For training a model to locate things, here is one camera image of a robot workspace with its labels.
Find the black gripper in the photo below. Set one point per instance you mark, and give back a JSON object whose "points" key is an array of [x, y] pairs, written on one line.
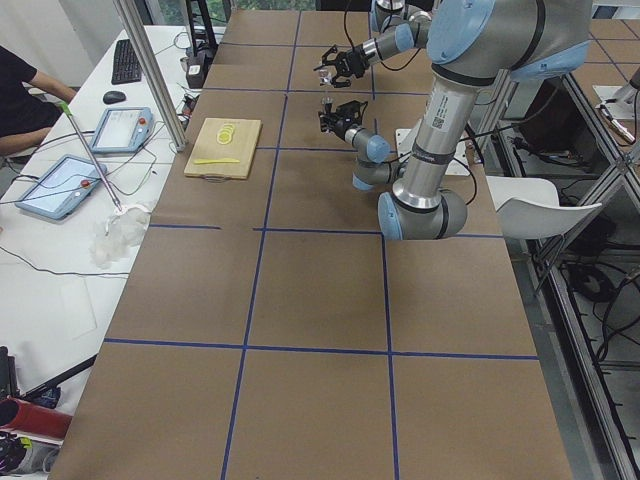
{"points": [[339, 129], [354, 61]]}

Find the steel measuring jigger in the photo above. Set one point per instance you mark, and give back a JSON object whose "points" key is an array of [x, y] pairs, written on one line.
{"points": [[327, 104]]}

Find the clear glass beaker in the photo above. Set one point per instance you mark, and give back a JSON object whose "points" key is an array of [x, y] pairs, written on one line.
{"points": [[324, 77]]}

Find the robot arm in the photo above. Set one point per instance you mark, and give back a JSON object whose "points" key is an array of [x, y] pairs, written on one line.
{"points": [[468, 44], [399, 26]]}

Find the lemon slice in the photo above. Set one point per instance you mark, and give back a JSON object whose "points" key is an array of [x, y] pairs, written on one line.
{"points": [[225, 134]]}

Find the wooden cutting board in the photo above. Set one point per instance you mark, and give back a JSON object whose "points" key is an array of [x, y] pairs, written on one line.
{"points": [[243, 148]]}

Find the yellow plastic knife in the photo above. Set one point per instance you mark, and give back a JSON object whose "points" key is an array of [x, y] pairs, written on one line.
{"points": [[223, 160]]}

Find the far blue teach pendant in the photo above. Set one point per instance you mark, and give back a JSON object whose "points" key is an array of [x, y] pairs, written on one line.
{"points": [[122, 130]]}

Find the blue teach pendant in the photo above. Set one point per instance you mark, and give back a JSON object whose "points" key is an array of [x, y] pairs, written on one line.
{"points": [[61, 189], [122, 130]]}

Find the black keyboard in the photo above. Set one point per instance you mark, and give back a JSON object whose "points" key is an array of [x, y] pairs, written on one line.
{"points": [[126, 67]]}

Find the black computer mouse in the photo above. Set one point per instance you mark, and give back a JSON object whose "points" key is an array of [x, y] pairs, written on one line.
{"points": [[113, 97]]}

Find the white plastic chair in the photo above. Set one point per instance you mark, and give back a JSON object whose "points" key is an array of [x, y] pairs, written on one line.
{"points": [[529, 208]]}

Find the crumpled white tissue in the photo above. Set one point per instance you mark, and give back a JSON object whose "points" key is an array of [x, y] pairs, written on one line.
{"points": [[122, 231]]}

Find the near blue teach pendant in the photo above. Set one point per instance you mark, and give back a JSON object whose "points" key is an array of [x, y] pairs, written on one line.
{"points": [[61, 189]]}

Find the person in black shirt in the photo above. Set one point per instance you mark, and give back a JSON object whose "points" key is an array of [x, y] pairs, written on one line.
{"points": [[26, 120]]}

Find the red cylinder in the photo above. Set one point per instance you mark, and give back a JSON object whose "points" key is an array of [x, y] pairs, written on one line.
{"points": [[24, 417]]}

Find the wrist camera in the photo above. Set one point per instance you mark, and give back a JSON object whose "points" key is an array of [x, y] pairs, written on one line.
{"points": [[353, 110]]}

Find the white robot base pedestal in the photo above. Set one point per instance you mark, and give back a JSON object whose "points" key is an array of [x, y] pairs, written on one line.
{"points": [[404, 139]]}

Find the aluminium frame post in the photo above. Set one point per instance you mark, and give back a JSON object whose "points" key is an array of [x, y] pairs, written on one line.
{"points": [[135, 30]]}

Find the green handled reacher grabber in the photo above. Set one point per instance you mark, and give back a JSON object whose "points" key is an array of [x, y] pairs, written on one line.
{"points": [[92, 155]]}

